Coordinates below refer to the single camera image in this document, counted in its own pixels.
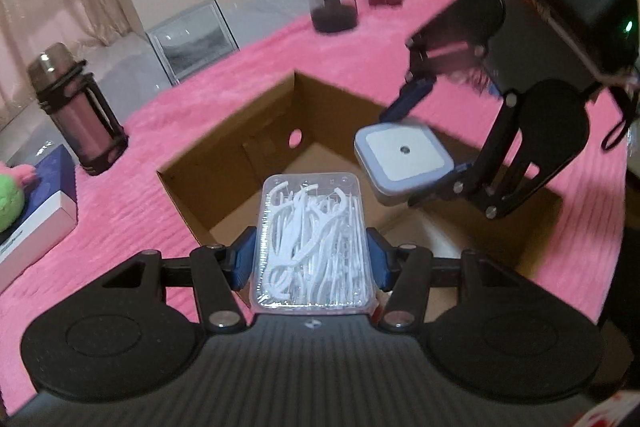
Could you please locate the blue and white box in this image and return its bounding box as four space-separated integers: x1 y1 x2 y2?
1 145 77 291

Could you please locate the clear box of floss picks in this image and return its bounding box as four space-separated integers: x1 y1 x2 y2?
250 172 376 314

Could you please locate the steel thermos with black cage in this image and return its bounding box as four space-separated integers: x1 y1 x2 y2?
27 42 128 176

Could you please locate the white square night light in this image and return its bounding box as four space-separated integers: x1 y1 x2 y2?
354 120 454 206

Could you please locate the framed seascape picture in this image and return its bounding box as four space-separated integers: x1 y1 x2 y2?
145 0 239 86

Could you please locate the green pink plush toy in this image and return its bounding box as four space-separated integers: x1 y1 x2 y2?
0 162 37 233

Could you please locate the pink fluffy blanket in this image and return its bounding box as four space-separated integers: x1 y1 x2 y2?
1 0 627 412

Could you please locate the brown cardboard box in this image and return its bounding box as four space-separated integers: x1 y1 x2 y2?
158 72 562 277

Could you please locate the dark transparent pencil sharpener jar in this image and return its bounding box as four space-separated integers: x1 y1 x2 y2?
309 0 358 35

